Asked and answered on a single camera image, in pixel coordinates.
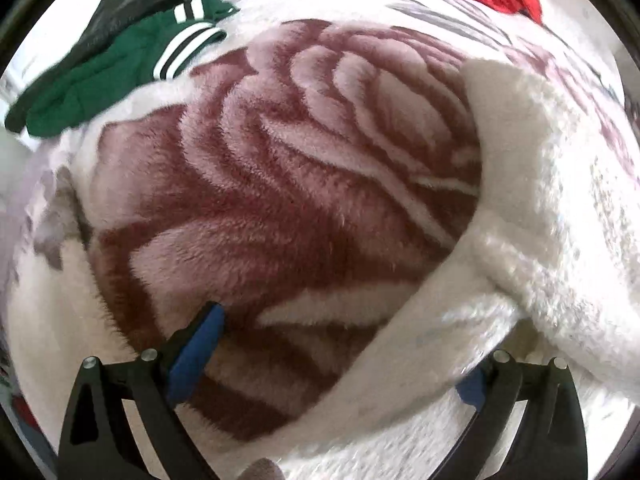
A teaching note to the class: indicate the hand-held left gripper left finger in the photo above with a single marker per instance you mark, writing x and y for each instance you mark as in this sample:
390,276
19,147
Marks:
197,350

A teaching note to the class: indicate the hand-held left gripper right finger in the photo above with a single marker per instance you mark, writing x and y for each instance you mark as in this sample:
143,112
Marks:
472,392

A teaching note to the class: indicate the white fluffy fleece garment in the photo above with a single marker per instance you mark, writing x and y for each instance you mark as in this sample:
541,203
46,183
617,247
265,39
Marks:
530,220

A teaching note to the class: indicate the rose print plush blanket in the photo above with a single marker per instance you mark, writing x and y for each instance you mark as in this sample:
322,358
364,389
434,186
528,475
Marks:
280,170

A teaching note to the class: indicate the green garment with striped cuffs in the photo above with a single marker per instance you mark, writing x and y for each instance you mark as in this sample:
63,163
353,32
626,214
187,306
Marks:
100,75

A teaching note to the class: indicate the black garment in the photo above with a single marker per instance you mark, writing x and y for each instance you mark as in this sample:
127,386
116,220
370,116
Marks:
125,7

